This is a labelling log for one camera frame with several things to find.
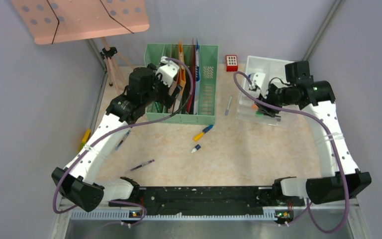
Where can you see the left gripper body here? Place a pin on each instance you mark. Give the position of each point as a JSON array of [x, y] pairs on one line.
[[166, 98]]

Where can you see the pink perforated lamp panel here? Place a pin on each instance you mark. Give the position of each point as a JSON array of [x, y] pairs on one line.
[[56, 21]]

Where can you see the orange file folder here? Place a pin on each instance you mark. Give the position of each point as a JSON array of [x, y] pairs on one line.
[[181, 79]]

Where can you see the lavender capped marker pen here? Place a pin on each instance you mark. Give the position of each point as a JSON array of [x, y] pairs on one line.
[[228, 106]]

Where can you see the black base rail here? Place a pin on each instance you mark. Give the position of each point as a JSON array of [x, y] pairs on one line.
[[213, 203]]

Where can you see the red translucent file folder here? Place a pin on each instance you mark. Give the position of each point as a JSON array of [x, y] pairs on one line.
[[190, 104]]

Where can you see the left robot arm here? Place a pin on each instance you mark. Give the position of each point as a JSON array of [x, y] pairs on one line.
[[77, 180]]

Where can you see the orange capped highlighter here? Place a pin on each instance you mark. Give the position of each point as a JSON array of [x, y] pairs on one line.
[[254, 107]]

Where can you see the yellow dropper bottle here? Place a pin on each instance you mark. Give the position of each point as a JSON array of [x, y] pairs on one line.
[[198, 136]]

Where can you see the pink lamp stand pole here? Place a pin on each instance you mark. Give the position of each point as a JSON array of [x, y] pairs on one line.
[[113, 68]]

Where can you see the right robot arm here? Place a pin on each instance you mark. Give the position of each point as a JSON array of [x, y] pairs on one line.
[[341, 179]]

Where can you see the green file rack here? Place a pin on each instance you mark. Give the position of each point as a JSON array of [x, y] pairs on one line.
[[208, 75]]

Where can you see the yellow green clamp tool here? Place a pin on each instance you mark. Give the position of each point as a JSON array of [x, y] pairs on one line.
[[85, 138]]

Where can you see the clear plastic drawer unit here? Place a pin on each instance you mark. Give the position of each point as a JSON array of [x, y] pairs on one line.
[[263, 70]]

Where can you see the black lamp clamp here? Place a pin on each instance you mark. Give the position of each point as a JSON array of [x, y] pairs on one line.
[[108, 54]]

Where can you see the green children's book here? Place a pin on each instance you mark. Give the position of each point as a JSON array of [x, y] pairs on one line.
[[158, 107]]

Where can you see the red small box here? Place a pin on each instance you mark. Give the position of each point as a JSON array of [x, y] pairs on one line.
[[231, 63]]

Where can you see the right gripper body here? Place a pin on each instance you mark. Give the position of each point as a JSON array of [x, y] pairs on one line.
[[278, 96]]

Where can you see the dark pen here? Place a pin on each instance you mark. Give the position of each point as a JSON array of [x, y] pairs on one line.
[[142, 165], [122, 140]]

